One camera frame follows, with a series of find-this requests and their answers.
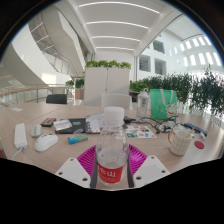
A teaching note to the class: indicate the small red-black case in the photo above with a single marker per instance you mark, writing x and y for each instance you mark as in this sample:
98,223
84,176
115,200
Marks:
48,122

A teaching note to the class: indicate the clear red-labelled water bottle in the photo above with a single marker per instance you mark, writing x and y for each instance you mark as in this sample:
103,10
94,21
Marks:
111,146

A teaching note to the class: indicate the clear plastic jug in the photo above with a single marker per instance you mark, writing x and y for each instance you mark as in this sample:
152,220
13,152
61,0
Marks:
143,103

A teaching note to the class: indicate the black folder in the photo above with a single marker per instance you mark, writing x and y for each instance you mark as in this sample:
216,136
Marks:
78,126

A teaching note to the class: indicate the white grid-pattern mug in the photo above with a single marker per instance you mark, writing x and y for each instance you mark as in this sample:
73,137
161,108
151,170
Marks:
180,144

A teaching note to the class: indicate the white computer mouse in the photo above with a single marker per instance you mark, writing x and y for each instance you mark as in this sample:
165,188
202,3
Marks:
45,142

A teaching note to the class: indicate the blue-green tube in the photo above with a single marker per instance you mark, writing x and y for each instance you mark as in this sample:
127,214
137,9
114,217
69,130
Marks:
78,139

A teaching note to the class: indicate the brown clipboard with paper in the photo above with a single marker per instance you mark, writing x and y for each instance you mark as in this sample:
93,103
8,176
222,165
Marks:
94,122

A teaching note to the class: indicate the small grey computer mouse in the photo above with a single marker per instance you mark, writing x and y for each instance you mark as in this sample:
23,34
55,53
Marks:
36,130

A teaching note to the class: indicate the small potted plants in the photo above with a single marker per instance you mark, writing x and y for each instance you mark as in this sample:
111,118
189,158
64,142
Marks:
79,83

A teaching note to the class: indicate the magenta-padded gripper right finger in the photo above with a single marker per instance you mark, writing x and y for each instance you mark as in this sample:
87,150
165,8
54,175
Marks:
150,170

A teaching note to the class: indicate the green plants atop cabinet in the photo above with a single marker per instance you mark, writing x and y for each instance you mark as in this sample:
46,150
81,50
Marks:
106,64

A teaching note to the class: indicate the white card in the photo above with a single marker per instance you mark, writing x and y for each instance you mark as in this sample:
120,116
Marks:
62,124

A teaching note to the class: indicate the wooden stir stick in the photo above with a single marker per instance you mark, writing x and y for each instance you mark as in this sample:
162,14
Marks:
190,132

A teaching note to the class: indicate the black power adapter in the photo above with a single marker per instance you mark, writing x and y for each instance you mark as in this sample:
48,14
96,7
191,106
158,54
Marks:
128,119

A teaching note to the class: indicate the black chair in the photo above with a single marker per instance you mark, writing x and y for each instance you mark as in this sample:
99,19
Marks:
56,99

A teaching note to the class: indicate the white chair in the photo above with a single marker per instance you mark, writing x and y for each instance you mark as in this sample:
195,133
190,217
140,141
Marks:
116,101

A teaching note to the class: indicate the colourful sticker sheet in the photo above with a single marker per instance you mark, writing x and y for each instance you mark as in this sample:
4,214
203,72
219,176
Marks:
140,131

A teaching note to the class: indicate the green tote bag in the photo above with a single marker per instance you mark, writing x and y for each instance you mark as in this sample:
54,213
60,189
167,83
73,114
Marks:
161,103

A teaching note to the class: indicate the green plant hedge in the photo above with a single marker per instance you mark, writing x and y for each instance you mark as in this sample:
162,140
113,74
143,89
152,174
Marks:
193,88

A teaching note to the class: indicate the glass railing with wooden handrail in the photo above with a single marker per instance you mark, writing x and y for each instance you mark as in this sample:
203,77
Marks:
26,90

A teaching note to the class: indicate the white cabinet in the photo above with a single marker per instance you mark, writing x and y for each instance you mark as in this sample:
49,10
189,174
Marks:
106,85

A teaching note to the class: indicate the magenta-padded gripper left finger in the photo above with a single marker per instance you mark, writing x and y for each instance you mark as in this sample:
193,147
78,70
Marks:
72,171

